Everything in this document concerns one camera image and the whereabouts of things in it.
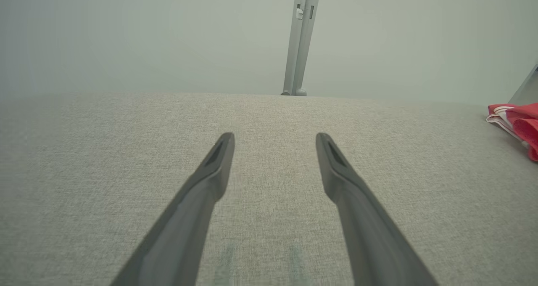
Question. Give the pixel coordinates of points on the red Bulls 23 jersey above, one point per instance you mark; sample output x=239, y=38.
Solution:
x=521, y=110

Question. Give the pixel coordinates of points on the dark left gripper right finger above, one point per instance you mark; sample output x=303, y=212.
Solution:
x=370, y=227

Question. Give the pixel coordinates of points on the red shorts with white stripe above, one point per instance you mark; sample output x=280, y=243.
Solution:
x=530, y=134

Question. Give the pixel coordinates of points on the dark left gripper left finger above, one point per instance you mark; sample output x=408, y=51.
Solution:
x=185, y=218

